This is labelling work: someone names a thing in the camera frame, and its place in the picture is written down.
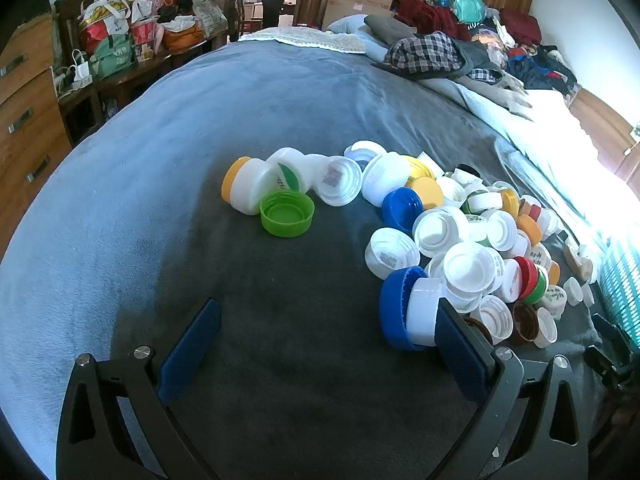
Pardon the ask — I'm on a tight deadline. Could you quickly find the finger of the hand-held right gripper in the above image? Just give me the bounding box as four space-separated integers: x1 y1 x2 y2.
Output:
583 313 632 391

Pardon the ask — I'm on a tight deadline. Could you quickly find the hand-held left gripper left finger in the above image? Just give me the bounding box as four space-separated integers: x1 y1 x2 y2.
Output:
56 298 223 480

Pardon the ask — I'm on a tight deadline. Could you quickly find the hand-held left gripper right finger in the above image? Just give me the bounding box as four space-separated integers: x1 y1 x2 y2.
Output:
427 296 591 480

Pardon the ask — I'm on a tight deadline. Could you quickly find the teal perforated plastic basket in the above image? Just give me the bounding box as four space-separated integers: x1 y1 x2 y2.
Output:
597 237 640 351

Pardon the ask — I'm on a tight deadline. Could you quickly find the white ribbed cap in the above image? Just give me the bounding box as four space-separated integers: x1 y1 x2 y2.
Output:
406 277 446 347

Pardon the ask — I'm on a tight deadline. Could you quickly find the large blue cap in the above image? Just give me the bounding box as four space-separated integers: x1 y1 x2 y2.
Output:
378 266 441 352

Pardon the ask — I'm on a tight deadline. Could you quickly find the pile of plastic bottle caps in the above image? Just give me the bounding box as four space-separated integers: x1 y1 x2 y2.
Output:
344 140 597 352

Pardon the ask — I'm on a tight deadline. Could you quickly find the small wooden object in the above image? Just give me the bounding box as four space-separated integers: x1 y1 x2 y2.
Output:
562 242 594 281

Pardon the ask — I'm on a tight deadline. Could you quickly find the white jar orange lid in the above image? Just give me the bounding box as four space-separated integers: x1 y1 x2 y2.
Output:
221 156 283 216

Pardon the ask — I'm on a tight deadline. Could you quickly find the white cap green label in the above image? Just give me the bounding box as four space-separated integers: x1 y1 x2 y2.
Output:
266 147 321 196

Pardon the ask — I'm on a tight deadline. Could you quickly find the wooden headboard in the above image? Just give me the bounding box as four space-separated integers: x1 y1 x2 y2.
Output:
570 87 640 186

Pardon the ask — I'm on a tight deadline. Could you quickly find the white cap grey code print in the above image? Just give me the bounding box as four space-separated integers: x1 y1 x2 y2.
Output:
311 156 363 207

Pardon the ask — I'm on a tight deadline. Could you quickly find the white duvet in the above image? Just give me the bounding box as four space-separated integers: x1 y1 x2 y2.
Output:
445 80 640 261

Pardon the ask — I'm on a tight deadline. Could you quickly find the wooden side table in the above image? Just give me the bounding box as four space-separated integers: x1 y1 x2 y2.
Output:
55 30 231 146

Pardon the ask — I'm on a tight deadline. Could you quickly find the wooden dresser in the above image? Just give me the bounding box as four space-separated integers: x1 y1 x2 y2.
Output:
0 12 73 261

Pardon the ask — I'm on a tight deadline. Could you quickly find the plaid shirt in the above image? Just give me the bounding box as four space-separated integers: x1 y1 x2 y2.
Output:
387 32 463 78

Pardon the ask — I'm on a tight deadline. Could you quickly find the pile of clothes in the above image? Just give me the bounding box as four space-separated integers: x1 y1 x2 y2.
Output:
392 0 581 96

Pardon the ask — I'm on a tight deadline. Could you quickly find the wooden chair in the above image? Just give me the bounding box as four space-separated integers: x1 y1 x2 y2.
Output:
227 0 263 43

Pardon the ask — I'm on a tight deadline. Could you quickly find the white lace cloth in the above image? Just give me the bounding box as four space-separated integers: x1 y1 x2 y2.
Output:
237 26 368 54

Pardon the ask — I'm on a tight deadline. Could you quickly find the heap of bags and clothes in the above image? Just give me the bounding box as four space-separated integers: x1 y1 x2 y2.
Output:
52 0 231 81

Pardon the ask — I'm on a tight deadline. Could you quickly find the dark red blanket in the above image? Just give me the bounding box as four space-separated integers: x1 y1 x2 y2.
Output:
392 0 471 41

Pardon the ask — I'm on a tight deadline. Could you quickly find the light blue pillow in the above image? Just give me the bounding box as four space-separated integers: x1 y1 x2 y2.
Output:
327 14 396 43

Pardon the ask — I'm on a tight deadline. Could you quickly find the teal bag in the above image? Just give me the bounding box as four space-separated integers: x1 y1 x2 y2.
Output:
435 0 488 23

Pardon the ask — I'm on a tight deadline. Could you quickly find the plain cardboard box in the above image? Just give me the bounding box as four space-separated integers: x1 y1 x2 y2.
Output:
320 0 398 31

